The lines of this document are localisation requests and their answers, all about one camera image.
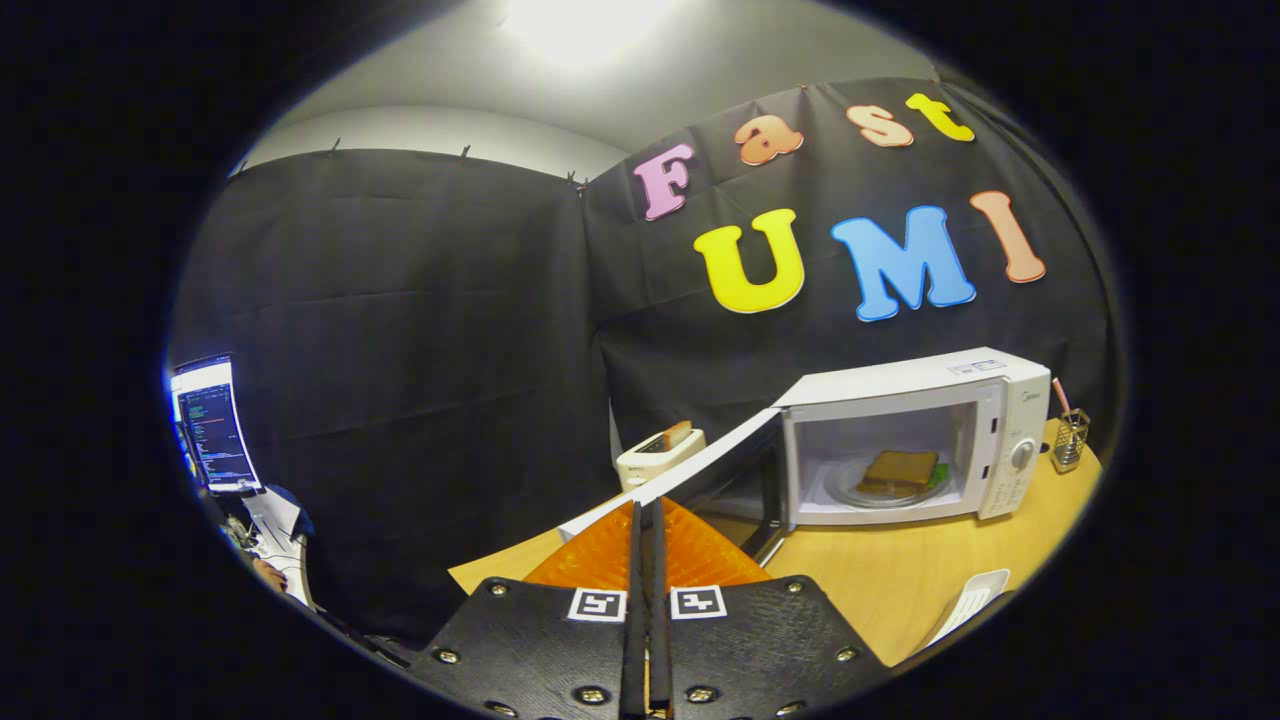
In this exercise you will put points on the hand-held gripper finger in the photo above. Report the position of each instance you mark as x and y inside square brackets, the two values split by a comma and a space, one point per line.
[634, 620]
[658, 620]

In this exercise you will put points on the brown bread lettuce sandwich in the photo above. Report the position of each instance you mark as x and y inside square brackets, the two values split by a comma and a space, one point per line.
[900, 468]

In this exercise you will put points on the white microwave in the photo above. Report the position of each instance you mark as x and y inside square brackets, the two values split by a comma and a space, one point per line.
[900, 380]

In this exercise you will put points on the glass microwave turntable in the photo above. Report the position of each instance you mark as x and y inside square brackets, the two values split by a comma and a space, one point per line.
[840, 490]

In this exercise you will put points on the cream toaster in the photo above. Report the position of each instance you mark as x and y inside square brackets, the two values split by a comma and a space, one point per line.
[645, 465]

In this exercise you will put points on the toast slice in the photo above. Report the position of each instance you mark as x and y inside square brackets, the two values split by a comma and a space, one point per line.
[678, 435]

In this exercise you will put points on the white plate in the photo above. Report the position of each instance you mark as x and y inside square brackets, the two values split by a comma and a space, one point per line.
[975, 595]

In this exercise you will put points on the white desk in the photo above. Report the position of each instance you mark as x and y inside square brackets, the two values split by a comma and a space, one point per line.
[290, 572]

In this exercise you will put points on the computer monitor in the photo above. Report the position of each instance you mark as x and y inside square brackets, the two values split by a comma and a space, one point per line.
[215, 430]

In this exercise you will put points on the pink striped straw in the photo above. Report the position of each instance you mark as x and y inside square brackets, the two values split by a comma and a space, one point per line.
[1060, 395]

